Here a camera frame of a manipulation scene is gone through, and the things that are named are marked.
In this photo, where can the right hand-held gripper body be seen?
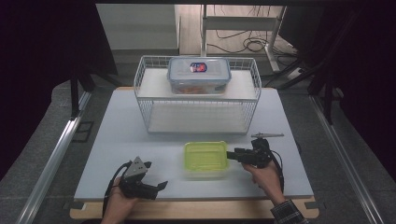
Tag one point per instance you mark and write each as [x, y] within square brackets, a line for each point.
[260, 154]

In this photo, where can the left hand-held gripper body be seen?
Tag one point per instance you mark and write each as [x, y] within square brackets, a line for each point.
[135, 169]

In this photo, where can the person's right hand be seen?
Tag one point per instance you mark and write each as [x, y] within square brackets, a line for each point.
[264, 179]

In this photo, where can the person's left hand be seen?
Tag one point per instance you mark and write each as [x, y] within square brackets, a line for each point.
[120, 202]

